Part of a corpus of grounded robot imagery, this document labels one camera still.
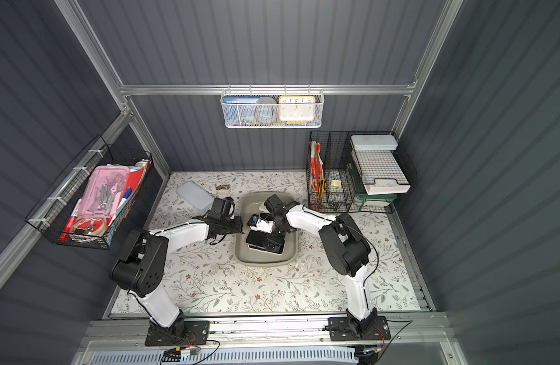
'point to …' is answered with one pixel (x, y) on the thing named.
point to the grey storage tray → (247, 207)
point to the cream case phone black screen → (263, 249)
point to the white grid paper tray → (378, 166)
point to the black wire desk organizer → (357, 171)
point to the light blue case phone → (252, 220)
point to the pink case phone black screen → (256, 238)
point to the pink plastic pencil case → (104, 188)
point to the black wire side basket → (55, 216)
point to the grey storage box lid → (195, 195)
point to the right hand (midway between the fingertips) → (276, 235)
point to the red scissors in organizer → (316, 165)
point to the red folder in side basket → (134, 179)
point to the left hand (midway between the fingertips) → (244, 225)
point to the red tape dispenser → (89, 227)
